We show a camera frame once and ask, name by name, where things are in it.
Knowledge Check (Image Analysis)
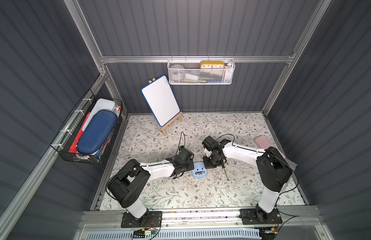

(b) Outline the pink rectangular case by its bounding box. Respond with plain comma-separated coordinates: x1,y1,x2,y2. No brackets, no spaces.
254,135,285,159

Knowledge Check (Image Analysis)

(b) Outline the white plastic box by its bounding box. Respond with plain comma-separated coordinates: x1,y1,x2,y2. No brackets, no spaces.
81,98,116,132

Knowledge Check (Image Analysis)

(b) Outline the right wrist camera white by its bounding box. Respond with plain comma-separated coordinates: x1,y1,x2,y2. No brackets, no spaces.
204,149,212,158

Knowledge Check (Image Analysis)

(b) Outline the black wire side basket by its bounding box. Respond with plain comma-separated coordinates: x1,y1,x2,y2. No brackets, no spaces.
50,90,124,165

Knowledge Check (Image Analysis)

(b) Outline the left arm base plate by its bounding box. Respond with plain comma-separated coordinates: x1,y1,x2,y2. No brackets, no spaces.
121,211,163,229

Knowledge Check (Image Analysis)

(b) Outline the tape roll in basket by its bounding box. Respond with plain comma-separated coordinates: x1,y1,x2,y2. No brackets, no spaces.
168,64,185,83

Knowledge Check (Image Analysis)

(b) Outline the dark blue oval case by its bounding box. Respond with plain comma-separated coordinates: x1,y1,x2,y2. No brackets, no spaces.
77,110,118,155

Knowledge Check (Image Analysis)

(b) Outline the yellow clock in basket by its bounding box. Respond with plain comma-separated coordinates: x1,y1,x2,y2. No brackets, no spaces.
200,60,225,69

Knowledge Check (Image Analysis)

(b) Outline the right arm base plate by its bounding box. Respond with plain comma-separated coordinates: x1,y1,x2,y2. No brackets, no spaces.
239,208,282,226

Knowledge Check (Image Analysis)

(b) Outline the white board blue frame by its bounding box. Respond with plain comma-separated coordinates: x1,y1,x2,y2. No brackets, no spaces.
140,74,182,127

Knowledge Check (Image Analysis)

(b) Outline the black yellow screwdriver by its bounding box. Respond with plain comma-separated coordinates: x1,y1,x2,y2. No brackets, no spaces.
221,160,229,180

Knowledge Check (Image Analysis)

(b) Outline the light blue alarm clock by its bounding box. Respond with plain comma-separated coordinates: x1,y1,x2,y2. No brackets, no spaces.
191,162,207,179

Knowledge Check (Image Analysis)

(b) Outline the red folder in basket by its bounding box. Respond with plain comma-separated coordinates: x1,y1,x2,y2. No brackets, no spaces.
69,113,90,154

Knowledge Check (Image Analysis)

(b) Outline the white wire wall basket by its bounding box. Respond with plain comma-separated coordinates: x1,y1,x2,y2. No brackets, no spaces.
167,58,236,85

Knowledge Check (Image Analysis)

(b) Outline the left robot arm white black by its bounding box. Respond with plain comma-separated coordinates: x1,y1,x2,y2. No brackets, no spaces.
106,146,194,219

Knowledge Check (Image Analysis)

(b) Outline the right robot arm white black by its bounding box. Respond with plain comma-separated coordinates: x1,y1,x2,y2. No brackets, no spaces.
202,136,293,215

